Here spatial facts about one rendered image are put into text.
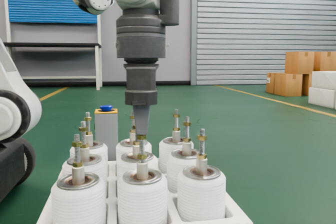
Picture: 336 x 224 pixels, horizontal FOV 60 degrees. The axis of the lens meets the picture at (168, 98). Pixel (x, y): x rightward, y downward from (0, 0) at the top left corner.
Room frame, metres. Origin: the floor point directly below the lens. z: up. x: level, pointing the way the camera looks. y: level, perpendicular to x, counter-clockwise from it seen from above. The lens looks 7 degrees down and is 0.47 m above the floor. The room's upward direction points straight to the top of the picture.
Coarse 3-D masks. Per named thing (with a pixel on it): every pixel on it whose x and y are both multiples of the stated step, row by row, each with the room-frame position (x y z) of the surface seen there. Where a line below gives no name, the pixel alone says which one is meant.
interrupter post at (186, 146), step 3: (183, 141) 0.68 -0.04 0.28; (189, 141) 0.68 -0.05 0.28; (183, 144) 0.67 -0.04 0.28; (186, 144) 0.66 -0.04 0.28; (189, 144) 0.66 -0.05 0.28; (183, 147) 0.67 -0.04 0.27; (186, 147) 0.66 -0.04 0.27; (189, 147) 0.66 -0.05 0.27; (183, 150) 0.67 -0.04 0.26; (186, 150) 0.66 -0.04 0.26; (189, 150) 0.66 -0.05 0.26; (183, 153) 0.67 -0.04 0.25; (186, 153) 0.66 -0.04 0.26; (189, 153) 0.66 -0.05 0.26
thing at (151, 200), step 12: (120, 180) 0.52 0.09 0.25; (120, 192) 0.51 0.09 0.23; (132, 192) 0.49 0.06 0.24; (144, 192) 0.49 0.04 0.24; (156, 192) 0.50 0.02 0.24; (120, 204) 0.51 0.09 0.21; (132, 204) 0.49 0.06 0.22; (144, 204) 0.49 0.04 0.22; (156, 204) 0.50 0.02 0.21; (120, 216) 0.51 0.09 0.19; (132, 216) 0.49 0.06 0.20; (144, 216) 0.49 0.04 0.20; (156, 216) 0.50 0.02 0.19
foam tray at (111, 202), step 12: (108, 168) 0.80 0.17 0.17; (108, 180) 0.68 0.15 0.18; (108, 192) 0.62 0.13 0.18; (168, 192) 0.62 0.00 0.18; (48, 204) 0.56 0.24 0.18; (108, 204) 0.56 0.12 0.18; (168, 204) 0.56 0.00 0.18; (228, 204) 0.56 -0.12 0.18; (48, 216) 0.52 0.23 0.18; (108, 216) 0.52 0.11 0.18; (168, 216) 0.54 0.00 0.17; (228, 216) 0.54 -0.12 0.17; (240, 216) 0.52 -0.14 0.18
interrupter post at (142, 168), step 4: (136, 164) 0.53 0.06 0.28; (140, 164) 0.52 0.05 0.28; (144, 164) 0.53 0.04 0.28; (136, 168) 0.53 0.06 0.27; (140, 168) 0.52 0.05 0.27; (144, 168) 0.53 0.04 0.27; (136, 172) 0.53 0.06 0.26; (140, 172) 0.52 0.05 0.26; (144, 172) 0.53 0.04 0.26; (136, 176) 0.53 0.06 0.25; (140, 176) 0.52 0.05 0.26; (144, 176) 0.53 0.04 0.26
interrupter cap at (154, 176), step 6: (150, 168) 0.57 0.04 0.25; (126, 174) 0.54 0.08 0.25; (132, 174) 0.54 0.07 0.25; (150, 174) 0.54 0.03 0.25; (156, 174) 0.54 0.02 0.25; (126, 180) 0.51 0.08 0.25; (132, 180) 0.51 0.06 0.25; (138, 180) 0.51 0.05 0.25; (144, 180) 0.51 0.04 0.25; (150, 180) 0.51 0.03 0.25; (156, 180) 0.51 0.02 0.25
